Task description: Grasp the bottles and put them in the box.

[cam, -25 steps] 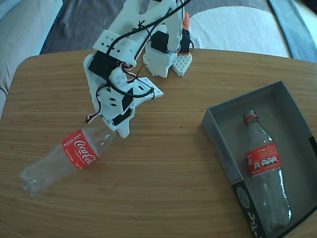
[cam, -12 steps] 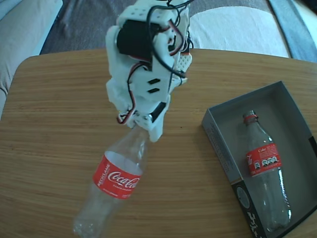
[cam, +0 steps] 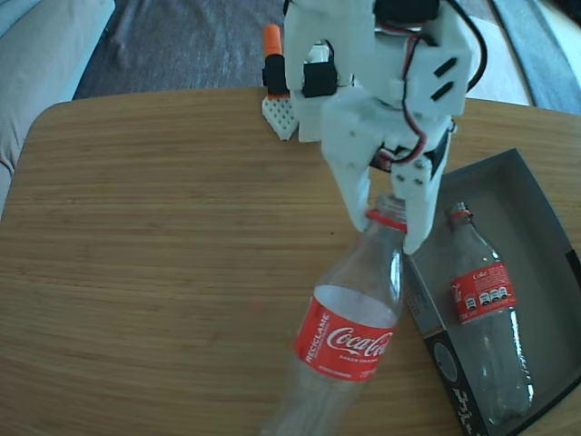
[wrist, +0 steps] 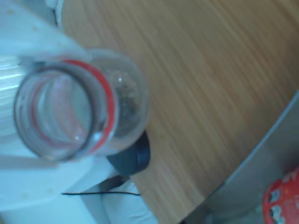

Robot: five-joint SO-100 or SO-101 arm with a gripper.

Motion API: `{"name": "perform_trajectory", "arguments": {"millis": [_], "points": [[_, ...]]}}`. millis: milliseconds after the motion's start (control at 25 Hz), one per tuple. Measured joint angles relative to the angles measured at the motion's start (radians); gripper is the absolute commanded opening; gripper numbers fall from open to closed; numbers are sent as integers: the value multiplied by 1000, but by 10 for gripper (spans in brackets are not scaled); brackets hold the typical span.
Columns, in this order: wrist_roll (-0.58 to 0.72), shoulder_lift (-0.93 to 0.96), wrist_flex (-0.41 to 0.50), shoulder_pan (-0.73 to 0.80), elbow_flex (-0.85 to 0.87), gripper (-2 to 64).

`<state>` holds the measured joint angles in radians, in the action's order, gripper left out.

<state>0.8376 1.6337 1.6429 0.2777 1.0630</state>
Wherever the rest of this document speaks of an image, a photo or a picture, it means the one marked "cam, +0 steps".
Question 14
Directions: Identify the white cloth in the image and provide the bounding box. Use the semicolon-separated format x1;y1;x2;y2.
462;13;532;105

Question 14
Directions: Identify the dark grey rug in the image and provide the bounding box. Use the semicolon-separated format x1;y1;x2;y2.
71;0;291;102

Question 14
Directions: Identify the clear bottle Coca-Cola logo label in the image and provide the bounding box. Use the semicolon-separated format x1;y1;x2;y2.
261;190;409;436

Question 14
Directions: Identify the black camera cable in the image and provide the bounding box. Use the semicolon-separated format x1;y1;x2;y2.
447;0;487;96

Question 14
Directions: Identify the orange black clamp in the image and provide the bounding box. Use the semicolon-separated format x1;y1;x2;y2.
261;22;290;100

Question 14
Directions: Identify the clear bottle Coke nutrition label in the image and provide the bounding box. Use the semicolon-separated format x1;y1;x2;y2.
442;203;536;421

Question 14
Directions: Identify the grey cardboard box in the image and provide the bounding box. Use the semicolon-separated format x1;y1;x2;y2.
401;147;581;436

